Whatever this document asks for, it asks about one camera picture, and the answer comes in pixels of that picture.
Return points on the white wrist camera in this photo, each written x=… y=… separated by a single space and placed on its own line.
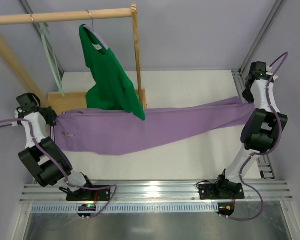
x=16 y=123
x=272 y=72

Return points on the slotted cable duct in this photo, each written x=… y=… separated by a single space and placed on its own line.
x=125 y=208

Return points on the aluminium frame post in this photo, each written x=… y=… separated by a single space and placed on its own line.
x=28 y=10
x=261 y=35

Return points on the aluminium frame post left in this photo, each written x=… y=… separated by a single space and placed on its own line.
x=28 y=10

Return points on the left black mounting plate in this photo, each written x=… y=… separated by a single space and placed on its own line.
x=100 y=193

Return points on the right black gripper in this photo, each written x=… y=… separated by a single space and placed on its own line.
x=247 y=94

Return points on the black mounting plate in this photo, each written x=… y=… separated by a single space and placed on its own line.
x=213 y=191
x=100 y=193

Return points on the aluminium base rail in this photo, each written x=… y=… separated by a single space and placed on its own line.
x=165 y=191

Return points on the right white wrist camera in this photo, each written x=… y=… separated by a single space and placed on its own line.
x=272 y=72

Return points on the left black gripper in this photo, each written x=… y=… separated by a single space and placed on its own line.
x=50 y=116

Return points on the green t-shirt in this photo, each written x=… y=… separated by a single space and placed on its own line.
x=113 y=89

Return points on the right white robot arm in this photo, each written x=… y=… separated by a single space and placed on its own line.
x=261 y=133

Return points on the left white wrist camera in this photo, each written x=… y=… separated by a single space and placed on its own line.
x=16 y=123

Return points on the mint green clothes hanger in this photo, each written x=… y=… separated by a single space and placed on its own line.
x=51 y=56

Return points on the purple trousers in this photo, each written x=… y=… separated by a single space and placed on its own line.
x=116 y=132

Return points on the purple clothes hanger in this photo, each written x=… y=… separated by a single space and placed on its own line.
x=93 y=31

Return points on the wooden clothes rack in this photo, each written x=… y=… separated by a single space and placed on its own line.
x=71 y=100

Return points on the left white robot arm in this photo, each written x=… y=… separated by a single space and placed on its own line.
x=42 y=157

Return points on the aluminium frame post right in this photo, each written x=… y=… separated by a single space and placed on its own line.
x=261 y=35

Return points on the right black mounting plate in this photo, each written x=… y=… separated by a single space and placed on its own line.
x=213 y=191

